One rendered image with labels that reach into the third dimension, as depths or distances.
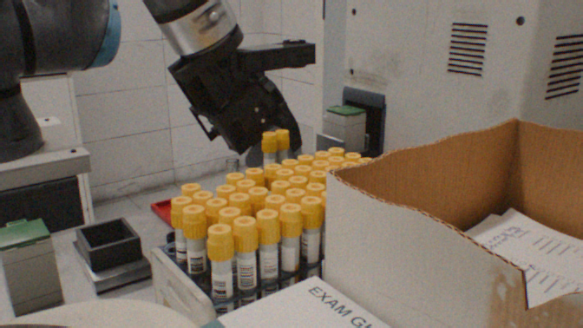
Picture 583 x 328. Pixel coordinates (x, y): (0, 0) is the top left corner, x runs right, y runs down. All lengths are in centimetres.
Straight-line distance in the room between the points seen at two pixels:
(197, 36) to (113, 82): 235
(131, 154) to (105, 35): 218
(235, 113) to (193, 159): 261
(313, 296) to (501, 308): 13
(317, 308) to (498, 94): 34
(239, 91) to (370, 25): 22
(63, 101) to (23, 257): 170
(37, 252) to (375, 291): 29
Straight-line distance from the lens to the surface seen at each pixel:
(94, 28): 80
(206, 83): 52
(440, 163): 42
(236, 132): 54
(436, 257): 27
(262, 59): 56
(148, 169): 302
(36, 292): 48
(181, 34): 50
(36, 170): 78
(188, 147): 309
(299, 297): 33
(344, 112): 65
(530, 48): 55
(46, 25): 78
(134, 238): 50
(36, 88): 212
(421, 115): 63
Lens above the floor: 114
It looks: 20 degrees down
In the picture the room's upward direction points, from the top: straight up
